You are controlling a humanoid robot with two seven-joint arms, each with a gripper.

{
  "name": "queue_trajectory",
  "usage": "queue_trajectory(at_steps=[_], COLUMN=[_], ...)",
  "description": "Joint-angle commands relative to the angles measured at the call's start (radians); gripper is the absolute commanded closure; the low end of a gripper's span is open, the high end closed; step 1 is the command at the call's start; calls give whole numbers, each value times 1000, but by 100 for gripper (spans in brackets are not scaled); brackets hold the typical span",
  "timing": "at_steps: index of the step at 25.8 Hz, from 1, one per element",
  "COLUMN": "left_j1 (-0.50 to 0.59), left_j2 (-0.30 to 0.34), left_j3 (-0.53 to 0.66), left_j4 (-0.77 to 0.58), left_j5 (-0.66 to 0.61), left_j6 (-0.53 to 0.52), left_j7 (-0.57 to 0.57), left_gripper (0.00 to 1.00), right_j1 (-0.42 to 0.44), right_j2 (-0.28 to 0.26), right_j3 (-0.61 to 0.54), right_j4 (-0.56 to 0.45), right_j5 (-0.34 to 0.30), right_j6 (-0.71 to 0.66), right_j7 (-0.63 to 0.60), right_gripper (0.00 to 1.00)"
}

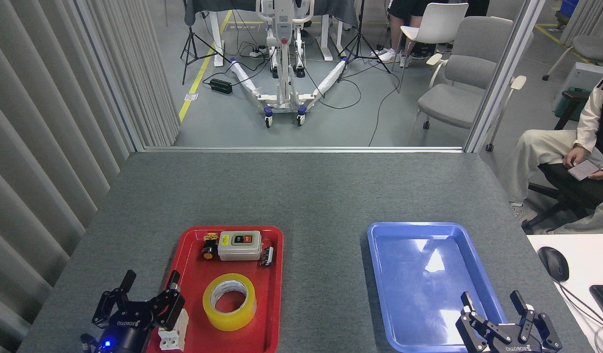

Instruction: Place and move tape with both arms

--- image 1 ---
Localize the black yellow push button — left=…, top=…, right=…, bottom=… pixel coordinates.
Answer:
left=201, top=233, right=219, bottom=260

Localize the red plastic tray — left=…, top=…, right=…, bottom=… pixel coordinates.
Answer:
left=147, top=226, right=284, bottom=353

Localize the yellow tape roll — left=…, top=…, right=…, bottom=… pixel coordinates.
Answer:
left=202, top=273, right=258, bottom=331

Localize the grey phone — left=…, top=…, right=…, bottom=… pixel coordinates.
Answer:
left=568, top=160, right=601, bottom=181

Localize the green box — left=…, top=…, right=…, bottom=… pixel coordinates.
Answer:
left=555, top=87, right=591, bottom=118

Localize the grey pleated curtain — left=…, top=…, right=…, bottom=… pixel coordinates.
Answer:
left=0, top=0, right=182, bottom=353
left=559, top=0, right=603, bottom=47

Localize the white cabinet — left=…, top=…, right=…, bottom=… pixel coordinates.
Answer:
left=551, top=61, right=603, bottom=116

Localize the blue plastic tray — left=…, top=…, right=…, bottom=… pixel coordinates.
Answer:
left=367, top=222, right=514, bottom=353

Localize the white circuit breaker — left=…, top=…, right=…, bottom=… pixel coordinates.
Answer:
left=158, top=308, right=189, bottom=352

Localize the grey chair with thin legs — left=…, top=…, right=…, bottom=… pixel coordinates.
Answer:
left=542, top=15, right=603, bottom=81

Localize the white plastic chair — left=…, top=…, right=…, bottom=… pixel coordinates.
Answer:
left=397, top=2, right=470, bottom=94

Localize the grey push button switch box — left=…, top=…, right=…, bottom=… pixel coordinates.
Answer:
left=217, top=230, right=263, bottom=261

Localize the white stand on wheels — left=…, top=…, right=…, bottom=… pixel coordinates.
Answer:
left=230, top=0, right=348, bottom=129

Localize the black computer mouse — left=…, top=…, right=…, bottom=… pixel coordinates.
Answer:
left=538, top=246, right=570, bottom=282

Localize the silver frame rail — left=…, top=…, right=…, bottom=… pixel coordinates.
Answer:
left=143, top=146, right=466, bottom=153

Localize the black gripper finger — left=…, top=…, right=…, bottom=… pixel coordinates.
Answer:
left=143, top=270, right=186, bottom=332
left=456, top=292, right=513, bottom=352
left=92, top=269, right=137, bottom=330
left=510, top=290, right=563, bottom=352

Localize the person's right hand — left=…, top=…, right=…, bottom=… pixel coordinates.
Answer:
left=564, top=146, right=589, bottom=170

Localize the black mouse cable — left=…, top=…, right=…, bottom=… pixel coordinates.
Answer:
left=559, top=279, right=603, bottom=334

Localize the white side table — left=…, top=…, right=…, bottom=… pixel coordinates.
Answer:
left=527, top=233, right=603, bottom=353

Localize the black office chair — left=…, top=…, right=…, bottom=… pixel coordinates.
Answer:
left=521, top=90, right=603, bottom=235

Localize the grey armchair with pale armrests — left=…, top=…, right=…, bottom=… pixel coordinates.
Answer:
left=409, top=16, right=527, bottom=151

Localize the seated person with phone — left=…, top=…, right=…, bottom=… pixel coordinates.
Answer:
left=498, top=66, right=603, bottom=235

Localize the seated person in white shoes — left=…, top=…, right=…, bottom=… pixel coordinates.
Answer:
left=377, top=0, right=491, bottom=68

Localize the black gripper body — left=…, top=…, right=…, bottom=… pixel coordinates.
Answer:
left=475, top=337, right=545, bottom=353
left=96, top=310, right=157, bottom=353

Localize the silver frame post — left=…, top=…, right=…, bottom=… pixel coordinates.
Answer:
left=464, top=0, right=547, bottom=153

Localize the black tripod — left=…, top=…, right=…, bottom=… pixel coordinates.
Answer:
left=337, top=0, right=391, bottom=83
left=180, top=0, right=232, bottom=85

